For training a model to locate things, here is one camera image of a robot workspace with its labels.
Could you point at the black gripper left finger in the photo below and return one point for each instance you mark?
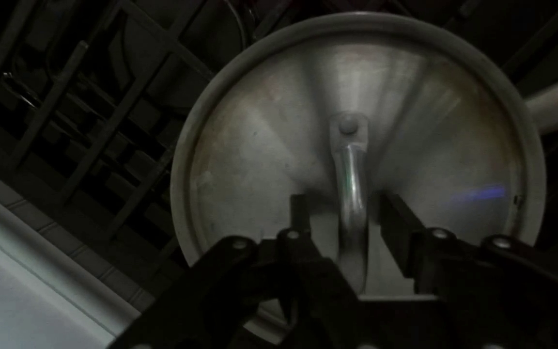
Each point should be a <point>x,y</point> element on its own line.
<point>305,283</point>

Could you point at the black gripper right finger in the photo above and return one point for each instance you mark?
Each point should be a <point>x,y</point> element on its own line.
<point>473,283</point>

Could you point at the silver pot lid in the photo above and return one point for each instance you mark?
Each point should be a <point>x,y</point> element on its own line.
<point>260,147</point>

